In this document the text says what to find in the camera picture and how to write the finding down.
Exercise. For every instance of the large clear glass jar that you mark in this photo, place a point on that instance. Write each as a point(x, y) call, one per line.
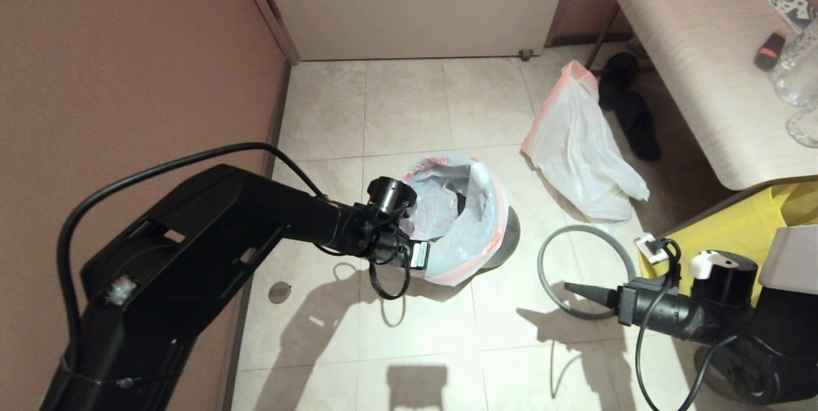
point(800, 73)

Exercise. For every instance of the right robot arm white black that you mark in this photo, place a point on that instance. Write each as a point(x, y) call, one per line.
point(786, 334)

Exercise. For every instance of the small round grey floor disc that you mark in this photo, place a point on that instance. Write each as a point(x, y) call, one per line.
point(279, 292)

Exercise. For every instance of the white plastic bag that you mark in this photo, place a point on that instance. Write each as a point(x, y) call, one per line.
point(575, 155)

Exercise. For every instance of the black trash bin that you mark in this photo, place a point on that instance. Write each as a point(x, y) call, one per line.
point(508, 238)

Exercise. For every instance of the small brass door stopper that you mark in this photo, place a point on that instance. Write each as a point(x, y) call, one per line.
point(524, 53)

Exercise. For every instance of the beige wood grain table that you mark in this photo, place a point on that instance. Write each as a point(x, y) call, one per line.
point(696, 46)

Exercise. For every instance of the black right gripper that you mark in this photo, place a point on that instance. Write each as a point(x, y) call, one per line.
point(684, 318)

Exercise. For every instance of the yellow bag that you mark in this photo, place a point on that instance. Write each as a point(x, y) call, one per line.
point(728, 232)

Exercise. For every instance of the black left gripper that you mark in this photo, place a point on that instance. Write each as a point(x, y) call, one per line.
point(383, 238)

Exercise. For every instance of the black red small device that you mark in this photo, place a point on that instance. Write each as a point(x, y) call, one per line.
point(770, 51)

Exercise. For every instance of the white door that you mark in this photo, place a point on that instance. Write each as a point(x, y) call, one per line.
point(415, 2)

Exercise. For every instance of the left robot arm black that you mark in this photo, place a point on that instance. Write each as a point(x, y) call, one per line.
point(192, 251)

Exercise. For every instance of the small clear glass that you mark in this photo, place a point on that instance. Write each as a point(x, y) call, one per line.
point(805, 126)

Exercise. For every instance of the dark metal table leg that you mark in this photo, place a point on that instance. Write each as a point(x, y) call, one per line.
point(599, 44)

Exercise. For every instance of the red printed plastic bag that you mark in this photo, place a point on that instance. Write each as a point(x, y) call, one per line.
point(473, 232)

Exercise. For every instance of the black slipper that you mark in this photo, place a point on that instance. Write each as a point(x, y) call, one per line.
point(642, 133)
point(620, 75)

